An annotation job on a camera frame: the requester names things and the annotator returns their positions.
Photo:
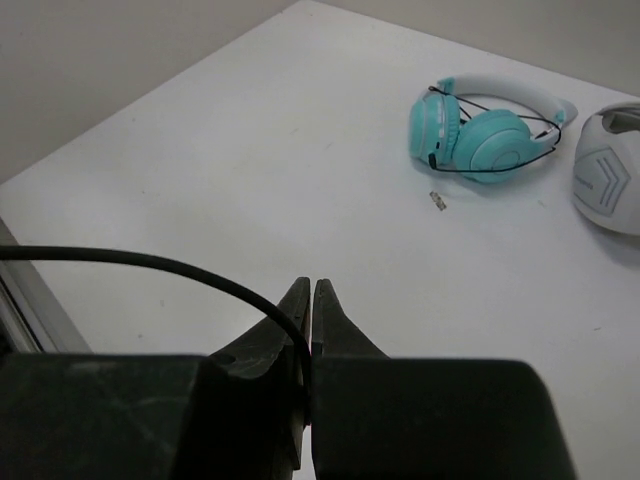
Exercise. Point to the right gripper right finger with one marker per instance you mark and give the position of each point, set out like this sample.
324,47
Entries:
378,417

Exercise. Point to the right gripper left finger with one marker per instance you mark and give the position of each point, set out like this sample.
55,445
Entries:
238,413

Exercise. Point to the black headphones with cable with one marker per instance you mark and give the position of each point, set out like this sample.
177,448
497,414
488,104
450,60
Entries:
215,281

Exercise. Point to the small grey plug piece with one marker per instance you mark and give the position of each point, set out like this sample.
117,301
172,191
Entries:
438,201

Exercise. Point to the aluminium rail front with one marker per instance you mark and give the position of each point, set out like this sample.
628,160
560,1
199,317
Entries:
32,319

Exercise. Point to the grey white headphones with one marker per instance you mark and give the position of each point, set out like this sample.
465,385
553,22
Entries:
605,183

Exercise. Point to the teal headphones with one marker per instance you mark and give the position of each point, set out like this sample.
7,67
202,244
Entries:
491,146

